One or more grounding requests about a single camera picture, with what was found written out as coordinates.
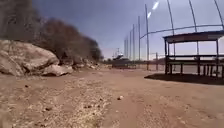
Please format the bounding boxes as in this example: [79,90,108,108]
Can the distant low shelter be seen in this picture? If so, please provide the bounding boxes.
[111,54,133,70]

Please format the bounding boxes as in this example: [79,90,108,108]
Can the brown dirt ground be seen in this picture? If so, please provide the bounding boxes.
[0,66,224,128]

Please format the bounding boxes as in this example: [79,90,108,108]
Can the tall netted pole fence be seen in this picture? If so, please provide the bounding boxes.
[123,0,224,72]

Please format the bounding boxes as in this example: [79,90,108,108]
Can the reddish brown bushes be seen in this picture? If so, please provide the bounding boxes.
[0,0,104,64]

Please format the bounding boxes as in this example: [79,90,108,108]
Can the roofed wooden shelter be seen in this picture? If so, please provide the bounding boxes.
[162,30,224,79]

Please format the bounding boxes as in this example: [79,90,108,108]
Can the row of pale boulders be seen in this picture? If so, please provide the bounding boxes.
[0,39,101,78]

